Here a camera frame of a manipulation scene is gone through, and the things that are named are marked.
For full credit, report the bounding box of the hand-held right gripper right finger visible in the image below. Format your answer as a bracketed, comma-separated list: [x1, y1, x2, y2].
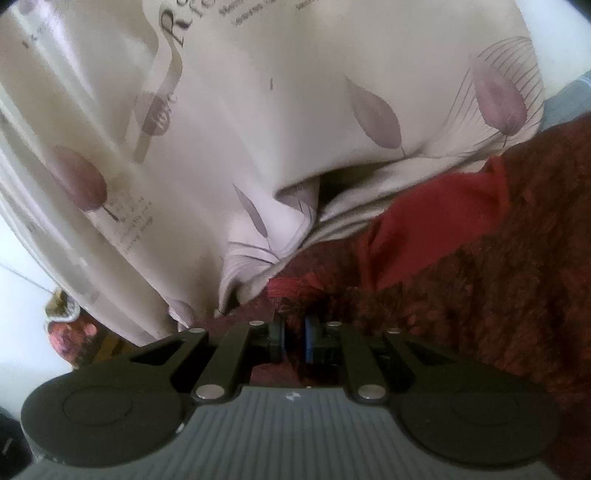
[303, 316, 463, 403]

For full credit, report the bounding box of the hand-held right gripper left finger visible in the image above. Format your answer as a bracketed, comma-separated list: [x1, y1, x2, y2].
[130, 319, 288, 403]

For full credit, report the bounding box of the dark red fuzzy garment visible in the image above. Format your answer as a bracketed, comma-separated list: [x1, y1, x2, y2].
[213, 111, 591, 418]

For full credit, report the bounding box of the red smooth cloth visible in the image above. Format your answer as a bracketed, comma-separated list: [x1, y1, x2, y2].
[356, 156, 511, 291]

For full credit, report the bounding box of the floral patterned cloth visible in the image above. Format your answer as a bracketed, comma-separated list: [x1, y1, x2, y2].
[44, 287, 141, 371]

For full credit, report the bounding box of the beige blanket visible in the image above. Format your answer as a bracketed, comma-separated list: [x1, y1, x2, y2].
[0, 0, 551, 348]

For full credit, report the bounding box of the black object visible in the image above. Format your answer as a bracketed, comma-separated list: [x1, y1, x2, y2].
[0, 406, 34, 467]

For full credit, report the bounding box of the grey plaid bed sheet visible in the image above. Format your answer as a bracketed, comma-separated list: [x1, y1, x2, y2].
[538, 69, 591, 136]

